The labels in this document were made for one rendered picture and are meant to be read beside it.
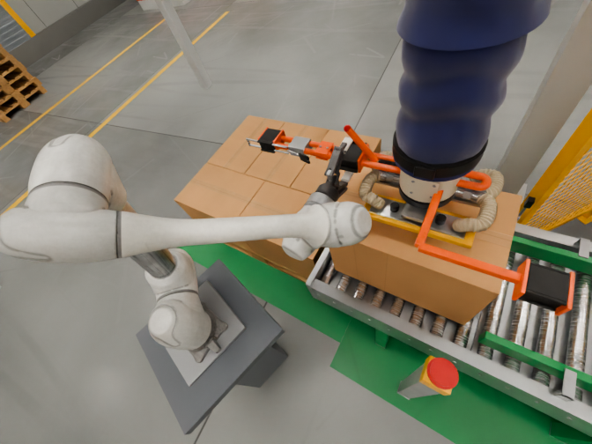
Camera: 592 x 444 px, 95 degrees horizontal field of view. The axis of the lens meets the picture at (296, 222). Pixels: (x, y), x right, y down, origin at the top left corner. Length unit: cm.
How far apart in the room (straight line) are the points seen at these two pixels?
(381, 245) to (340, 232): 44
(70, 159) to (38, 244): 19
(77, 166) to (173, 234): 23
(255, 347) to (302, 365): 75
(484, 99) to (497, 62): 7
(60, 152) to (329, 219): 58
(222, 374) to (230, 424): 83
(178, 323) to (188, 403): 36
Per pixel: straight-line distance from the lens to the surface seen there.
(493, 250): 110
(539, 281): 78
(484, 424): 194
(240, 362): 123
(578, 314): 159
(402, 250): 104
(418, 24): 61
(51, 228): 64
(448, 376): 85
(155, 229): 65
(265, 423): 197
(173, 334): 108
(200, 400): 129
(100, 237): 63
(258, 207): 179
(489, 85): 68
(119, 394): 253
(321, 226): 62
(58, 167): 72
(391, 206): 94
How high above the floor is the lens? 187
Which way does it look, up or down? 54 degrees down
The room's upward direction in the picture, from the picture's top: 23 degrees counter-clockwise
